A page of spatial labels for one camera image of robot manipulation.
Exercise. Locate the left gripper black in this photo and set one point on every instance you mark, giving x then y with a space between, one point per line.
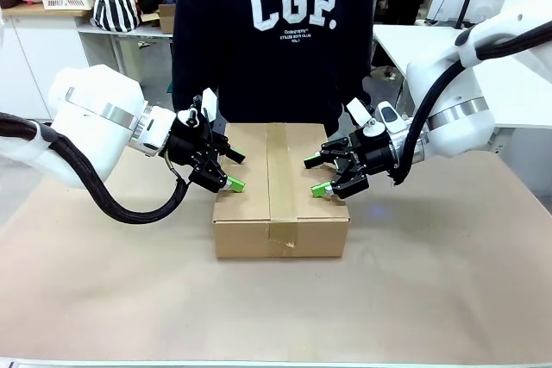
187 148

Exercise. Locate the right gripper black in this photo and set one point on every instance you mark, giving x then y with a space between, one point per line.
373 152

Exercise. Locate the brown cardboard shipping box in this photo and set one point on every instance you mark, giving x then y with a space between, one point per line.
241 234

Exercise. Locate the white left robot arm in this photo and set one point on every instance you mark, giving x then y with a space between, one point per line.
99 126

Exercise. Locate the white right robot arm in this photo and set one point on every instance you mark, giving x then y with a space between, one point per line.
453 96

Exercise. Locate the person's right forearm black sleeve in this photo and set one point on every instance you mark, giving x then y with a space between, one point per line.
185 92

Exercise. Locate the person's left forearm black sleeve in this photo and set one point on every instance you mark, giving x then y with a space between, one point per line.
360 83

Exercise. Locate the small open cardboard box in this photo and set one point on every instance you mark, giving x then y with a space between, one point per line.
166 19

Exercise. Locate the brown packing tape strip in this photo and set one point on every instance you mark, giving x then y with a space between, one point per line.
280 170

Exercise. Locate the person black CGP sweatshirt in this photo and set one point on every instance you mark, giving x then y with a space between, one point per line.
293 62

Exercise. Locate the white desk with grey legs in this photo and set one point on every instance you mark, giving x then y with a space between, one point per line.
108 31

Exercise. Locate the black white striped bag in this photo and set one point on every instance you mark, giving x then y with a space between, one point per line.
114 6

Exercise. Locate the white table with white legs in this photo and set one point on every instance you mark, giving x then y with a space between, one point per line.
526 101

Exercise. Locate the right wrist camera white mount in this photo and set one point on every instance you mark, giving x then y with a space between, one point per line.
358 111

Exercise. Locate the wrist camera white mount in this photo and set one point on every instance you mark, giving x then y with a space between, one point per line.
210 103
358 111

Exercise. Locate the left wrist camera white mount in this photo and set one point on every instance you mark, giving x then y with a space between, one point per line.
210 103

